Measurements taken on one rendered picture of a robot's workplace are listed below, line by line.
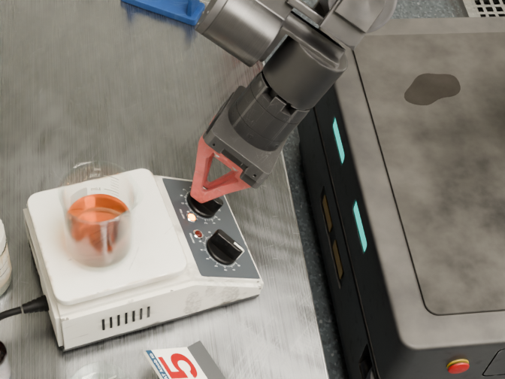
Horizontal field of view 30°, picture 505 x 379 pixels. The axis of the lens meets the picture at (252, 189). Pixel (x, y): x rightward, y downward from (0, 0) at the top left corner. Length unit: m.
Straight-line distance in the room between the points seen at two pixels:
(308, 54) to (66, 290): 0.29
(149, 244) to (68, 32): 0.38
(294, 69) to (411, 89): 0.89
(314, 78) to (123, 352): 0.31
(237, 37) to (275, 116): 0.08
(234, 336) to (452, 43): 1.01
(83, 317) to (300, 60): 0.29
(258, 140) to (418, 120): 0.82
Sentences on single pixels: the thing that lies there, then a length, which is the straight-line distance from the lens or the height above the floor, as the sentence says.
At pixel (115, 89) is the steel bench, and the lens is 1.08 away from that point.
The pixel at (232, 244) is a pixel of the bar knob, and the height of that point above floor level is 0.81.
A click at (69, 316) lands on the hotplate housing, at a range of 0.84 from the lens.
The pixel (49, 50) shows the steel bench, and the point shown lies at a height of 0.75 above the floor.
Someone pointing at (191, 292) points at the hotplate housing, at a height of 0.80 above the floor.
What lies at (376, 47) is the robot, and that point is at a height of 0.36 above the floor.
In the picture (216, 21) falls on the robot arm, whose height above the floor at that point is 1.01.
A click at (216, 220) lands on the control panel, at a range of 0.92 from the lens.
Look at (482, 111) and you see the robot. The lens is 1.69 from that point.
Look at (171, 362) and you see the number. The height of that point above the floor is 0.78.
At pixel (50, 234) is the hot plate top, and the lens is 0.86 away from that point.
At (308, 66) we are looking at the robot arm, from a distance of 0.80.
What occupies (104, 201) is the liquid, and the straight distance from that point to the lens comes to 0.83.
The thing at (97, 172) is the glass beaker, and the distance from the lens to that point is 0.81.
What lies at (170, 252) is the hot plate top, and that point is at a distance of 0.84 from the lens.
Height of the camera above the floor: 1.55
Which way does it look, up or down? 53 degrees down
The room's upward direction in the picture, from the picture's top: 10 degrees clockwise
